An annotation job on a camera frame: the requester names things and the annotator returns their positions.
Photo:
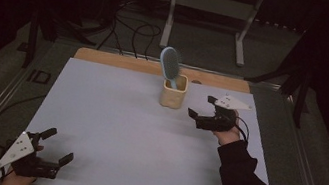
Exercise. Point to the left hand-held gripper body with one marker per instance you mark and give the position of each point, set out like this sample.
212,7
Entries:
17,150

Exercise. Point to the black floor bracket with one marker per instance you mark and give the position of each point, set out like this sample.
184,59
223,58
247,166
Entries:
39,76

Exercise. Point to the person's left hand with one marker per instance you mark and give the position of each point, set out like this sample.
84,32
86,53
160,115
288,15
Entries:
15,181

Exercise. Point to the light blue hairbrush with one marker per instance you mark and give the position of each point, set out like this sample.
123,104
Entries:
170,63

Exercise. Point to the white metal stand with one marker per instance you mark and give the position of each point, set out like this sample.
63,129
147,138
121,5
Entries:
214,4

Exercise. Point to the black tripod stand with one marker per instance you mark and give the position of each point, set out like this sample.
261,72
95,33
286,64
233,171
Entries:
301,91
32,40

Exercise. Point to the light blue table mat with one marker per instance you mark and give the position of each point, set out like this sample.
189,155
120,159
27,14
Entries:
118,132

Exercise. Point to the person's right hand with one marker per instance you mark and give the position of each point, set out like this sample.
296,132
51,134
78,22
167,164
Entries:
229,136

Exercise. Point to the beige square cup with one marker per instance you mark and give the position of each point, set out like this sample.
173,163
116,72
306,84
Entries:
172,98

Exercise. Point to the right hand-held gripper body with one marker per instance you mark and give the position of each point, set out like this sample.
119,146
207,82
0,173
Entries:
231,103

